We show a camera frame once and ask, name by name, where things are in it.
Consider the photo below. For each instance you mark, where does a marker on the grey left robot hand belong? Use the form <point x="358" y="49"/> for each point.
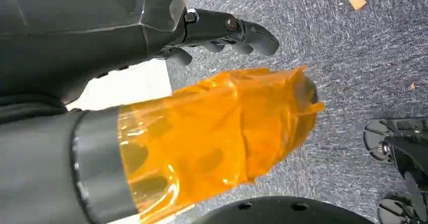
<point x="83" y="32"/>

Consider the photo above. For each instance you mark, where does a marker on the ribbed grey left arm sleeve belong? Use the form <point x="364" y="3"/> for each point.
<point x="23" y="109"/>

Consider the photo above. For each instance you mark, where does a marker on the black rounded robot leg shell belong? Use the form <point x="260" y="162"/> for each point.
<point x="284" y="214"/>

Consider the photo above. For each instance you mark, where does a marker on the large orange floor scrap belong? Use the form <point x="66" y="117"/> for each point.
<point x="357" y="3"/>

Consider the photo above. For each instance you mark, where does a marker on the tiny orange floor scrap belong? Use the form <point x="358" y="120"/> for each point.
<point x="413" y="86"/>

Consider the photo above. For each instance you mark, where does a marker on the black robot foot mechanism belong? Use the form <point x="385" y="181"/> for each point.
<point x="406" y="149"/>

